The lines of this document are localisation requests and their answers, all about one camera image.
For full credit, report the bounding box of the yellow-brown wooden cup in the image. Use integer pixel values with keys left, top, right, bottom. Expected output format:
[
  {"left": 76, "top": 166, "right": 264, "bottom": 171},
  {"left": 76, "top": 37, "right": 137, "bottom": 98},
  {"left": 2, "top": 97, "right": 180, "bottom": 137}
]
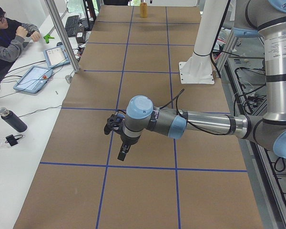
[{"left": 140, "top": 2, "right": 148, "bottom": 18}]

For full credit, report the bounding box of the aluminium frame post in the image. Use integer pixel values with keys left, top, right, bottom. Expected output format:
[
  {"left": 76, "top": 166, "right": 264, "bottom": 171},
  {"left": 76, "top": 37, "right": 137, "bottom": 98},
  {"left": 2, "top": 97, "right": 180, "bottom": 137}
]
[{"left": 44, "top": 0, "right": 80, "bottom": 73}]

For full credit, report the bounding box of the black keyboard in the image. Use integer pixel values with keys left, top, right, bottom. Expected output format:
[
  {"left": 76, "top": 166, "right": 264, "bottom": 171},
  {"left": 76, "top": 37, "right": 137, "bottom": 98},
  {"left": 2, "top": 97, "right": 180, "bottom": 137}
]
[{"left": 65, "top": 15, "right": 80, "bottom": 37}]

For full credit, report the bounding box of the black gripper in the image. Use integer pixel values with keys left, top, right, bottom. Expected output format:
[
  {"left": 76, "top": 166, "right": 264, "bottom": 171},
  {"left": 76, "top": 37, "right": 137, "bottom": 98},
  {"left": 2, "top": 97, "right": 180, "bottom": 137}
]
[{"left": 117, "top": 133, "right": 139, "bottom": 161}]

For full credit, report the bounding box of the dark water bottle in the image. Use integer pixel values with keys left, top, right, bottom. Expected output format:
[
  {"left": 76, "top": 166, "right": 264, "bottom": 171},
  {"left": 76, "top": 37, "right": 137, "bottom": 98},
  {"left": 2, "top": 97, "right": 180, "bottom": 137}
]
[{"left": 0, "top": 107, "right": 27, "bottom": 133}]

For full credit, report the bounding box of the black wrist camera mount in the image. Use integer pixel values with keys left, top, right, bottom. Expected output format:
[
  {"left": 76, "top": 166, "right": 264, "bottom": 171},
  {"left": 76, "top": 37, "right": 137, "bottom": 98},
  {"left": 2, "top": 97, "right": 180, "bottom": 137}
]
[{"left": 103, "top": 114, "right": 125, "bottom": 135}]

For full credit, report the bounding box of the small black pouch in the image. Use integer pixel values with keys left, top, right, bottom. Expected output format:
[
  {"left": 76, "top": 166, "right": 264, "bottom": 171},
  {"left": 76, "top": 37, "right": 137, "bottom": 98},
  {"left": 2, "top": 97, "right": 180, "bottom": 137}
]
[{"left": 5, "top": 135, "right": 23, "bottom": 146}]

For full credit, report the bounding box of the far blue teach pendant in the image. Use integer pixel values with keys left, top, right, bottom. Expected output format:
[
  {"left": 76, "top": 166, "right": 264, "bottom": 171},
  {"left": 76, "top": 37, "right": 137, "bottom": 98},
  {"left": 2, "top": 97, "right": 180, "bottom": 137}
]
[{"left": 43, "top": 45, "right": 70, "bottom": 68}]

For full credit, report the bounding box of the near blue teach pendant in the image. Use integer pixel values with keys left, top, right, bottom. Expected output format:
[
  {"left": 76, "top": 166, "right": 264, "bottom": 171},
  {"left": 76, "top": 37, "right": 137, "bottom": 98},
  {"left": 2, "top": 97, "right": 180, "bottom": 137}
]
[{"left": 13, "top": 66, "right": 53, "bottom": 94}]

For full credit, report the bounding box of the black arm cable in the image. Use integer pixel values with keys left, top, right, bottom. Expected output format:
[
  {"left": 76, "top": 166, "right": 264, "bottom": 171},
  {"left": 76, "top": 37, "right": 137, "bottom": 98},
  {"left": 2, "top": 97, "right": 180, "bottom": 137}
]
[{"left": 154, "top": 89, "right": 232, "bottom": 135}]

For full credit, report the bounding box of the white central column stand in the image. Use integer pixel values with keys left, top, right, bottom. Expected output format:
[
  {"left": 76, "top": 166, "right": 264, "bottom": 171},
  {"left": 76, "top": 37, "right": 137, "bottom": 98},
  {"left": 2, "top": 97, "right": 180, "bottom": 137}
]
[{"left": 179, "top": 0, "right": 230, "bottom": 84}]

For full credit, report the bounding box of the blue teach pendant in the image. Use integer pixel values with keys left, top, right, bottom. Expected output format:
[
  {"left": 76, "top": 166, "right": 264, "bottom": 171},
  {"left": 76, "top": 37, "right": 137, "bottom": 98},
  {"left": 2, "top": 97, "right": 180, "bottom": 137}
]
[
  {"left": 43, "top": 45, "right": 70, "bottom": 68},
  {"left": 13, "top": 66, "right": 53, "bottom": 94}
]

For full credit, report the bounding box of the green clamp tool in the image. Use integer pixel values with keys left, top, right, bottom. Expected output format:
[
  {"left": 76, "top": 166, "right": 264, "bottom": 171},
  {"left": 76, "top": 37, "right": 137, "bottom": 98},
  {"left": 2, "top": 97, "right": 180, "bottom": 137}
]
[{"left": 43, "top": 34, "right": 55, "bottom": 44}]

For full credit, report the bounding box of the small black box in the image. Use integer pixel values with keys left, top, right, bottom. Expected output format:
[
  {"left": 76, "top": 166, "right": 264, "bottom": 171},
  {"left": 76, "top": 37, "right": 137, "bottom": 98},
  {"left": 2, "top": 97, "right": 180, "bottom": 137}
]
[{"left": 76, "top": 32, "right": 86, "bottom": 44}]

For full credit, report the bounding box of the seated person in grey hoodie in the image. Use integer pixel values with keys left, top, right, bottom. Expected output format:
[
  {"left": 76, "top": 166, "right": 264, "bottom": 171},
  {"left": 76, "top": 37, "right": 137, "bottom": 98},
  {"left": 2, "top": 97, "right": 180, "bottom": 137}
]
[{"left": 0, "top": 7, "right": 41, "bottom": 81}]

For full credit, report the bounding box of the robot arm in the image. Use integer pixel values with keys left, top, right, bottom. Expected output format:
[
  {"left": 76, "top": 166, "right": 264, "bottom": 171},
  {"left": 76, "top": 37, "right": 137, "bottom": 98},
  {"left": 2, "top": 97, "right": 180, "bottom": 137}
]
[{"left": 117, "top": 0, "right": 286, "bottom": 160}]

